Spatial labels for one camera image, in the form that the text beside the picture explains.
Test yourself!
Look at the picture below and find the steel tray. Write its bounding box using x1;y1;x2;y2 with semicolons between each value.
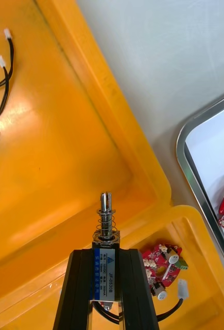
176;89;224;270

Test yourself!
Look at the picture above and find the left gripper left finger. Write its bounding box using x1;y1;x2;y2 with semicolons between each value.
52;249;95;330

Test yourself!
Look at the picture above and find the metal solenoid with black cable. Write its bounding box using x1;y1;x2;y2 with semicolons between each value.
91;191;189;325

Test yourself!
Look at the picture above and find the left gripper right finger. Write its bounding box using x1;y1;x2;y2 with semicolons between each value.
118;249;160;330

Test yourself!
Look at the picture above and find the yellow-orange plastic bin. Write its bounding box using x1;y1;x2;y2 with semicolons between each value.
0;0;173;305
0;205;224;330

